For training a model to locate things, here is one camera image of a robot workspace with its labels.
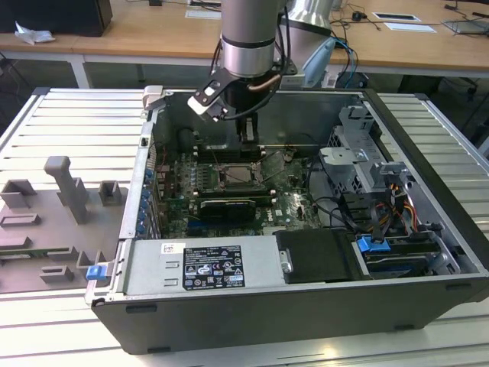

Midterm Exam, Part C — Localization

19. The desk cable port frame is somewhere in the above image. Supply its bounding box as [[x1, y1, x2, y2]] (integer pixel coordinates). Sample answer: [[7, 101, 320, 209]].
[[372, 11, 422, 22]]

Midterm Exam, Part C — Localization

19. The white paper sheet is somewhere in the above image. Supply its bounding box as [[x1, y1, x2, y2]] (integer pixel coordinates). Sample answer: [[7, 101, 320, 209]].
[[383, 21, 437, 34], [185, 9, 222, 20]]

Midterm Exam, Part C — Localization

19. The green RAM stick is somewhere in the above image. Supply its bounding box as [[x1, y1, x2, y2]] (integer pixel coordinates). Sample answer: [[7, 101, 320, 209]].
[[0, 249, 53, 258]]

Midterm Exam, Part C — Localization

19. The grey parts rack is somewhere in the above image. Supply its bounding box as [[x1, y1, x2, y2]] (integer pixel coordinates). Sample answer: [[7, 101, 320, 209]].
[[0, 155, 129, 295]]

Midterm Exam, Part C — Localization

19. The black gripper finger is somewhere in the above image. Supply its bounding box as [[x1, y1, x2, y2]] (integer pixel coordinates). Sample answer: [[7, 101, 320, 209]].
[[250, 113, 262, 144], [235, 114, 248, 145]]

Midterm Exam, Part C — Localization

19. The black open PC case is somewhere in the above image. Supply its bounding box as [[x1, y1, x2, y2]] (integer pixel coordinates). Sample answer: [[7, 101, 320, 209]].
[[84, 86, 489, 355]]

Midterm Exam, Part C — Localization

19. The black plastic shroud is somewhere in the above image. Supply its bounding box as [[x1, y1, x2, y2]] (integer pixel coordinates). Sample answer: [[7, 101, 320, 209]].
[[274, 228, 362, 284]]

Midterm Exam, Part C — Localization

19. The black cylindrical component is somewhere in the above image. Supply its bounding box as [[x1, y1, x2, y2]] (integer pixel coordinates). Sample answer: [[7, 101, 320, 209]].
[[176, 128, 196, 149]]

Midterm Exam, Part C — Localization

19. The hard disk in blue carrier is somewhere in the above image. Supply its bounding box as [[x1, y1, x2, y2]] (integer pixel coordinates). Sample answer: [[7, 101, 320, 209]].
[[353, 235, 440, 279]]

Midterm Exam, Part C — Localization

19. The red yellow wire bundle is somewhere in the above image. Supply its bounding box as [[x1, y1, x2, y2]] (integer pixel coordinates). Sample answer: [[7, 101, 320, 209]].
[[376, 182, 417, 234]]

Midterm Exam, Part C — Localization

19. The black expansion card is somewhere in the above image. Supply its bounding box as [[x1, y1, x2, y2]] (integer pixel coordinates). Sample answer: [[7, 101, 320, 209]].
[[199, 198, 256, 222]]

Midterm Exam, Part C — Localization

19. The green motherboard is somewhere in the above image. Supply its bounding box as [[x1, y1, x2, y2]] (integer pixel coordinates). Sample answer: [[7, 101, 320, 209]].
[[152, 147, 333, 240]]

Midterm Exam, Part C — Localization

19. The metal socket cover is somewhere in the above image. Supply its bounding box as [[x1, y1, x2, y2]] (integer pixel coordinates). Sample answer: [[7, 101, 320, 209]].
[[261, 150, 287, 182]]

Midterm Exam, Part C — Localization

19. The blue cable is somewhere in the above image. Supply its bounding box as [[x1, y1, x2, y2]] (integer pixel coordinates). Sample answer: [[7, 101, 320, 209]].
[[335, 36, 359, 89]]

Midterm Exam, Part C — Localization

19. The black box on desk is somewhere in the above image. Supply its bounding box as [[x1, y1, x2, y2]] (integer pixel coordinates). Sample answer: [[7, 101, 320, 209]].
[[0, 0, 114, 37]]

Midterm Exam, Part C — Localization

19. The silver power supply unit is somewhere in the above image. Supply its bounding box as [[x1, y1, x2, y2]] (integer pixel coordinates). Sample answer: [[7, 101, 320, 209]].
[[124, 235, 287, 295]]

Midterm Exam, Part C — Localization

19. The silver drive cage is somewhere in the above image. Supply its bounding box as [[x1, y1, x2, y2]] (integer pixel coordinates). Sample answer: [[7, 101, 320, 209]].
[[319, 105, 416, 200]]

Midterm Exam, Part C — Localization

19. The flat black data wire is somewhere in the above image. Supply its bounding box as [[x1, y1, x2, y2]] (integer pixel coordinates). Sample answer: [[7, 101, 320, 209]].
[[367, 201, 387, 245]]

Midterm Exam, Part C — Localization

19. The crumpled white paper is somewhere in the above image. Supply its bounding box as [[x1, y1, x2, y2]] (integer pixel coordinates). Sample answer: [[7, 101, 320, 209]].
[[14, 21, 57, 45]]

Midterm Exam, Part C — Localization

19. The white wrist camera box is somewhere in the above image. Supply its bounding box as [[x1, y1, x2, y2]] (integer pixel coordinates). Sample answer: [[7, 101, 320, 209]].
[[186, 70, 229, 122]]

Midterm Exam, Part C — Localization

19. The grey case release handle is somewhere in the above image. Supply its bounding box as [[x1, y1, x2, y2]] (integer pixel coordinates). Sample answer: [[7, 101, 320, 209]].
[[141, 86, 166, 112]]

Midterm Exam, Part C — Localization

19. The black camera cable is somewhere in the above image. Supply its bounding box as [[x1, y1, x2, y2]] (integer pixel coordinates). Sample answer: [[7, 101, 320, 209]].
[[211, 5, 298, 122]]

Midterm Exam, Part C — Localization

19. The CPU socket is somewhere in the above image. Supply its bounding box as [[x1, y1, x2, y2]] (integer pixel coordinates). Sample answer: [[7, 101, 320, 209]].
[[216, 162, 267, 192]]

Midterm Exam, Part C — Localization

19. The black power supply label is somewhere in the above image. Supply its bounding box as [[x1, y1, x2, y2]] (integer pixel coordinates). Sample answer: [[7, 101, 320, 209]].
[[183, 245, 245, 290]]

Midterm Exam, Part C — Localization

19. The wooden desk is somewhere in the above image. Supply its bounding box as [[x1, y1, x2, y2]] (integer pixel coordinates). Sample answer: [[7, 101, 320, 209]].
[[0, 0, 489, 89]]

